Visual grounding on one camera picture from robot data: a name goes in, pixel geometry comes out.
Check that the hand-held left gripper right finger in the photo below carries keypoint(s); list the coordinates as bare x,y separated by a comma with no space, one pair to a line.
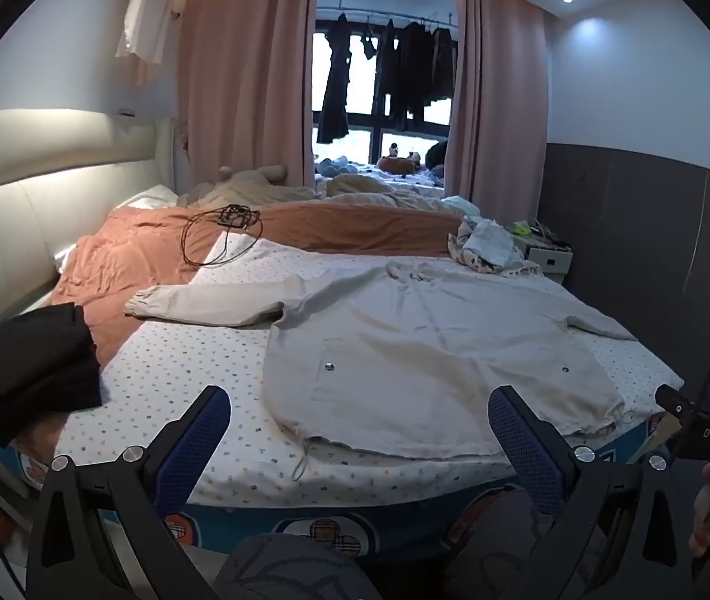
523,444

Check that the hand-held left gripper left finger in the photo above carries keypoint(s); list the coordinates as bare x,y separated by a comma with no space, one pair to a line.
195,444

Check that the beige jacket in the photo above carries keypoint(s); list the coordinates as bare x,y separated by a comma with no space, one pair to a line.
423,356

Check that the black folded clothes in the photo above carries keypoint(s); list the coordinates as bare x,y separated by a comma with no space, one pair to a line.
36,369

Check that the pile of crumpled light clothes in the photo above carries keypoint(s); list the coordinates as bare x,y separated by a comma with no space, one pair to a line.
486,247

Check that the person's right hand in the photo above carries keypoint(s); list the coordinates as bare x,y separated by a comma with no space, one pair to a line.
707,512

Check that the cardboard sheet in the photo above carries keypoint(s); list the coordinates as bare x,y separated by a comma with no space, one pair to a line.
664,431

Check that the floral bedsheet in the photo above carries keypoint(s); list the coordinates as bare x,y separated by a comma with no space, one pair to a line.
192,356

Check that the blue printed mattress side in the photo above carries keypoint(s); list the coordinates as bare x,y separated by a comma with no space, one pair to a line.
323,528

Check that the white nightstand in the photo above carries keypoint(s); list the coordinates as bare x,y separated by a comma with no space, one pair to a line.
548,259

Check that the orange duvet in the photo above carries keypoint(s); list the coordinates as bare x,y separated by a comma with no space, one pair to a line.
142,244

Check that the green item on nightstand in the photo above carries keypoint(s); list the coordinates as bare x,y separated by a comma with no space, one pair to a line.
522,227

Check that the white pillow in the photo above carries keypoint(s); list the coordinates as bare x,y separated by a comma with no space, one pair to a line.
148,195

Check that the beige plush toy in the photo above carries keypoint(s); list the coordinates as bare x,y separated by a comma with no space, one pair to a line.
254,178

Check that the beige blanket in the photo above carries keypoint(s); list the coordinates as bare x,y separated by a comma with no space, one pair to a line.
380,190

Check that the white padded headboard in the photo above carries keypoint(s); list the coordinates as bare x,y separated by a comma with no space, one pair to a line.
17,212

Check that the blue plush toy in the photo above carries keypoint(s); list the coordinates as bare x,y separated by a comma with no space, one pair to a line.
336,165

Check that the pink curtain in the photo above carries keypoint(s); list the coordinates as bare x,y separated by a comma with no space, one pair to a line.
242,75
498,106

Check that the black hanging long coat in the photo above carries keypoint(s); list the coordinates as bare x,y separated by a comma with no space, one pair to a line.
333,87

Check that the row of dark hanging jackets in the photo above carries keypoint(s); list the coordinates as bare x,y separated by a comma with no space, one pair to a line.
414,69

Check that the white hanging garment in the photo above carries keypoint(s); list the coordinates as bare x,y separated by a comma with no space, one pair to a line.
148,12

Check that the clothes drying rail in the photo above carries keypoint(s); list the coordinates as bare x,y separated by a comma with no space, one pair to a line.
386,12

